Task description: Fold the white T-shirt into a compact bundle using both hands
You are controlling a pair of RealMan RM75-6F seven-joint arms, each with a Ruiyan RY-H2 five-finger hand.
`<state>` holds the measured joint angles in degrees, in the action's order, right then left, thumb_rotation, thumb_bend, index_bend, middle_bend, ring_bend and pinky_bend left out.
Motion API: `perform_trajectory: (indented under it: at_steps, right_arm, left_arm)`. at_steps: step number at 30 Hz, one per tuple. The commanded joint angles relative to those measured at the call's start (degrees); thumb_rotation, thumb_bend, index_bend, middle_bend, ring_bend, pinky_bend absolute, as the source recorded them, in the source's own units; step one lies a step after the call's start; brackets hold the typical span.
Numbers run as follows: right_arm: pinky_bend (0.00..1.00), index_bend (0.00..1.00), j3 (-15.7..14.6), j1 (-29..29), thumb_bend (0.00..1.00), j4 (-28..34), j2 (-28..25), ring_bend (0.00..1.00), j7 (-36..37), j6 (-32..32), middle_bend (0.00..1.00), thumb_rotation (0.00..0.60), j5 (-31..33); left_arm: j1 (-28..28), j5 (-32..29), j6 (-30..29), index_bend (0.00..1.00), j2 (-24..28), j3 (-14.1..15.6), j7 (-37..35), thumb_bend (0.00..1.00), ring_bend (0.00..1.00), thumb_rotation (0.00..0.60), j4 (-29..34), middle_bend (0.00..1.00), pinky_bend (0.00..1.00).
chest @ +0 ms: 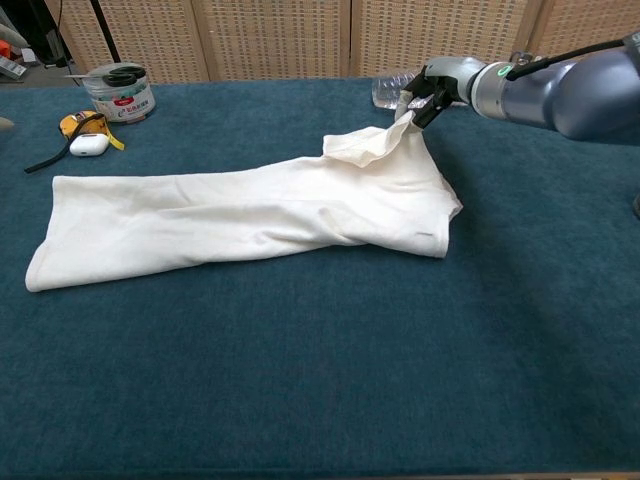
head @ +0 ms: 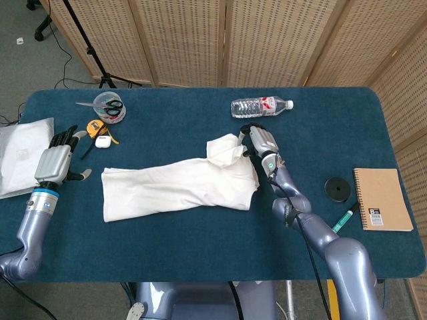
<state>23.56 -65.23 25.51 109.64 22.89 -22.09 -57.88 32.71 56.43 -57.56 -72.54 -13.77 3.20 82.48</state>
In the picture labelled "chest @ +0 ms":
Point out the yellow tape measure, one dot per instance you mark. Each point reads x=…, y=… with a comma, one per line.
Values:
x=75, y=125

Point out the black tripod stand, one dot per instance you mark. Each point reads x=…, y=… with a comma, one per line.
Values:
x=107, y=35

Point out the orange object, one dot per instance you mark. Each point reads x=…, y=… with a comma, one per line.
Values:
x=5, y=50

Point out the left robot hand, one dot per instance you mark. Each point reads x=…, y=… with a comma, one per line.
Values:
x=5, y=124

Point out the white t-shirt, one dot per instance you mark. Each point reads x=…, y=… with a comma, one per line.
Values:
x=200, y=215

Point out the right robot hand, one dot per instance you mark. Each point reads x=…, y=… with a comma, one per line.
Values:
x=450, y=70

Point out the wicker folding screen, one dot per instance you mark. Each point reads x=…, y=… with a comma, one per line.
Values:
x=275, y=35

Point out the clear plastic water bottle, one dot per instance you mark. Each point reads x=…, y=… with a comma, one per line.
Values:
x=385, y=92

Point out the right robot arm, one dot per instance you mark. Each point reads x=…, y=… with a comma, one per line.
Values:
x=575, y=95

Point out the white flat box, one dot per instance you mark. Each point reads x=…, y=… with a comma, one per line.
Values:
x=10, y=69

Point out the white earbuds case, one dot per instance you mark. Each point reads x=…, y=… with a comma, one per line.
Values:
x=89, y=145

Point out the dark teal carpeted table surface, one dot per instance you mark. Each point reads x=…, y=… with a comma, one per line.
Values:
x=300, y=400

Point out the clear plastic jar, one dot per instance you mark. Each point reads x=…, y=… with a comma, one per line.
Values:
x=125, y=102

